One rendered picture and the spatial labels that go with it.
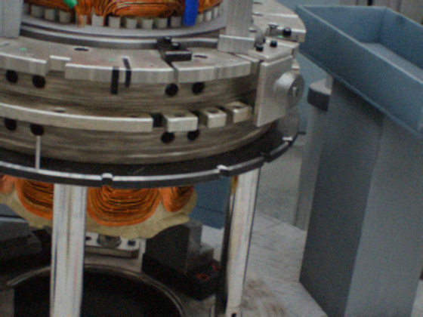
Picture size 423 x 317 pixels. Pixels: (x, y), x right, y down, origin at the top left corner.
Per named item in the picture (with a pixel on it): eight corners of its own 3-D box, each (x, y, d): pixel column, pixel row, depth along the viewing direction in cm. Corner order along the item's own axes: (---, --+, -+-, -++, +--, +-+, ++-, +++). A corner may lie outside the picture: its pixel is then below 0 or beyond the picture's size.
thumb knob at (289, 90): (272, 108, 65) (276, 74, 64) (291, 100, 66) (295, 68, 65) (285, 112, 64) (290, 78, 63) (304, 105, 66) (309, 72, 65)
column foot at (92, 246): (137, 259, 96) (138, 251, 95) (75, 251, 96) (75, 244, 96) (140, 245, 99) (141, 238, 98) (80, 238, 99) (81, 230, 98)
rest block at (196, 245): (185, 275, 90) (190, 229, 88) (143, 253, 93) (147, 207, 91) (213, 260, 93) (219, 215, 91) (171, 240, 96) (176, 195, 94)
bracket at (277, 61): (236, 119, 66) (245, 50, 64) (263, 109, 69) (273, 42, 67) (257, 127, 65) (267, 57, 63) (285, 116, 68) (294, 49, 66)
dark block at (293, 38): (266, 56, 70) (270, 29, 69) (269, 47, 73) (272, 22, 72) (294, 60, 70) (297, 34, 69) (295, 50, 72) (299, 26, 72)
